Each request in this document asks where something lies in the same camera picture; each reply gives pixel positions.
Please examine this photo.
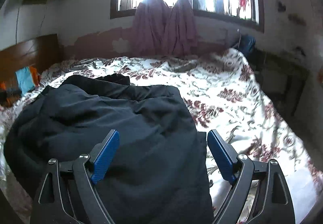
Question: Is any large black jacket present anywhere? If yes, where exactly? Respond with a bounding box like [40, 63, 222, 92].
[4, 75, 214, 223]

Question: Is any floral white red bedspread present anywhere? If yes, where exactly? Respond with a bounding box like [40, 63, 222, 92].
[1, 49, 322, 223]

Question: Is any dark wooden side table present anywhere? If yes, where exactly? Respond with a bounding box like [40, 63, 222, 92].
[249, 49, 309, 118]

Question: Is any orange blue brown pillow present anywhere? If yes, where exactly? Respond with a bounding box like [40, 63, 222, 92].
[1, 66, 41, 108]

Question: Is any brown wooden headboard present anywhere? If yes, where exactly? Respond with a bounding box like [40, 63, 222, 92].
[0, 34, 62, 82]

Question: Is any blue bag by bed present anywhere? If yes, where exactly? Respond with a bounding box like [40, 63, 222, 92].
[233, 35, 256, 58]

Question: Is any right pink tied curtain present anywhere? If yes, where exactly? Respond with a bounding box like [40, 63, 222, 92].
[161, 0, 198, 56]

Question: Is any white wall cable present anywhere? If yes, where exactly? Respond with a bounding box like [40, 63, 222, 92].
[15, 6, 21, 45]

